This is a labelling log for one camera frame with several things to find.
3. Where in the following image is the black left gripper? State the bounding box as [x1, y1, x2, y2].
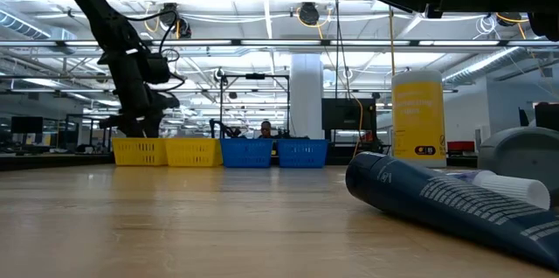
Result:
[96, 45, 181, 139]

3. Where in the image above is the grey rounded toiletry container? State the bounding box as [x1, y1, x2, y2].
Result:
[477, 126, 559, 209]

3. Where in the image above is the navy blue toiletry tube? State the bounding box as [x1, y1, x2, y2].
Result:
[344, 150, 559, 270]

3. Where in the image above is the white ribbed cap tube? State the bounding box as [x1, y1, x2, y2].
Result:
[436, 168, 551, 211]

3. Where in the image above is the yellow plastic basket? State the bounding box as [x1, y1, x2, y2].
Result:
[112, 137, 168, 167]
[164, 137, 224, 168]

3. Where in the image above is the blue plastic basket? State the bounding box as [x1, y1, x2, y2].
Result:
[276, 138, 329, 169]
[219, 138, 275, 169]

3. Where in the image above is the black computer monitor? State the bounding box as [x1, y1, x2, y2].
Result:
[10, 115, 44, 135]
[533, 101, 559, 133]

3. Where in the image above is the person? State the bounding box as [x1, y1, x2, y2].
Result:
[258, 120, 275, 140]

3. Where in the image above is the yellow white wipes canister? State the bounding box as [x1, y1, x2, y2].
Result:
[391, 69, 447, 169]

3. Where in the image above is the white building pillar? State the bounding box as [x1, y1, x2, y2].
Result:
[290, 52, 325, 140]

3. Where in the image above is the red box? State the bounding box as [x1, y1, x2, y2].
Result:
[447, 140, 476, 153]

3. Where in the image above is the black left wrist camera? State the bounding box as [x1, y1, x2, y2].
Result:
[141, 52, 172, 86]

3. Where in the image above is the black ceiling cable reel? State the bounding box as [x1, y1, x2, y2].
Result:
[298, 1, 321, 26]
[157, 2, 192, 39]

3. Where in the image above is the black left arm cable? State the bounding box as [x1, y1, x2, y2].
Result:
[124, 9, 181, 59]

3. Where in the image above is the black metal frame rig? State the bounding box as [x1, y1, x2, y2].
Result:
[219, 73, 291, 139]

